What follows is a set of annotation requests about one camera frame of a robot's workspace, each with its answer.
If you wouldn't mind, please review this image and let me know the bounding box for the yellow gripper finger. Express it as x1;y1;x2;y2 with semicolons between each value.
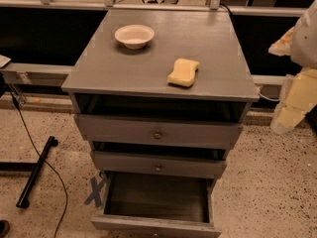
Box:
268;28;294;57
270;67;317;135

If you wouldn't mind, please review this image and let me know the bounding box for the yellow sponge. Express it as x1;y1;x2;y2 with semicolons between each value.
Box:
167;59;200;87

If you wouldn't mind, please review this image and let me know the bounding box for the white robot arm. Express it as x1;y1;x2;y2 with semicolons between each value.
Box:
268;0;317;134

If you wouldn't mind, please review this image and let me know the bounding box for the grey wooden drawer cabinet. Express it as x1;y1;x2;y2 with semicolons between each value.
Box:
60;8;261;180

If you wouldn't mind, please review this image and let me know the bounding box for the grey middle drawer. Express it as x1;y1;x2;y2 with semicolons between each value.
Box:
91;151;227;179

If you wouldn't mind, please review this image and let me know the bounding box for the grey open bottom drawer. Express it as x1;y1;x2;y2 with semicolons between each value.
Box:
91;173;221;238

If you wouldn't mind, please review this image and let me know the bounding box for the grey top drawer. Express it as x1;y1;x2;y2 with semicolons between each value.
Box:
74;114;243;150

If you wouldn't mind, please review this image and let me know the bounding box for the white bowl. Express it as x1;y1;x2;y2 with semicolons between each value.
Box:
115;25;155;50

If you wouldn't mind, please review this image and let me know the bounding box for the grey tape cross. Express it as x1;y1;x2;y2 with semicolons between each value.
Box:
84;178;106;207

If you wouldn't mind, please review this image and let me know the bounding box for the black metal stand leg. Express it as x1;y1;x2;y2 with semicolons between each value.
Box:
0;136;58;209

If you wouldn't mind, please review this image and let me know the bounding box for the dark shoe tip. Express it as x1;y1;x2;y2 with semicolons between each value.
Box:
0;220;10;238

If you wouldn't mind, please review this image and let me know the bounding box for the white cable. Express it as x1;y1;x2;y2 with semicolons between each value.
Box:
257;88;281;103

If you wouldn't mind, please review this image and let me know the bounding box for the metal rail frame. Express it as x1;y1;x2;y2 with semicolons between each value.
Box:
0;0;317;101

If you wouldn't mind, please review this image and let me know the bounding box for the black floor cable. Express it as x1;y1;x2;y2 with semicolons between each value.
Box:
9;89;69;238

